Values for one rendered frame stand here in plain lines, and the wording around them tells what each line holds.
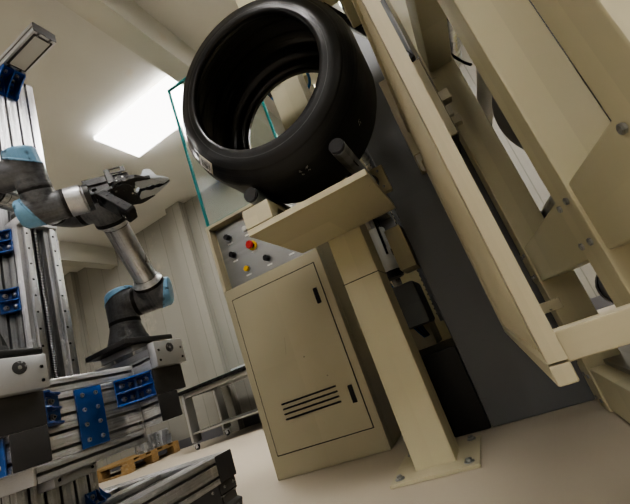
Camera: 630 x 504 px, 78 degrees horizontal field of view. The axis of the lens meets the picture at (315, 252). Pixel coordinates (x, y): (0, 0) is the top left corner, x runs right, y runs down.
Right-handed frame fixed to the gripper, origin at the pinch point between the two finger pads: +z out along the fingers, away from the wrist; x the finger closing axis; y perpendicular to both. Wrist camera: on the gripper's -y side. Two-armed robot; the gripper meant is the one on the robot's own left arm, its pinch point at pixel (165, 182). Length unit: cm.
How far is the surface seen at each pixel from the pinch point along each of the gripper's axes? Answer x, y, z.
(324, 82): -26, -10, 43
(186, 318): 482, 260, 20
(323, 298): 72, -17, 51
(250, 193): 0.9, -13.1, 19.7
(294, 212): -1.3, -27.1, 26.1
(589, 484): 9, -111, 47
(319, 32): -33, 2, 48
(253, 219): 4.4, -19.7, 17.5
